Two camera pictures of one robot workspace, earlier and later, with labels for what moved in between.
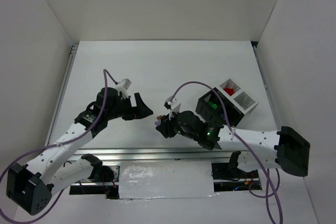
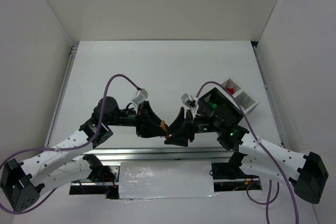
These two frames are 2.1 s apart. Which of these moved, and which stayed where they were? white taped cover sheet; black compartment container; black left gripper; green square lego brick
Moved: black left gripper
Stayed: green square lego brick; white taped cover sheet; black compartment container
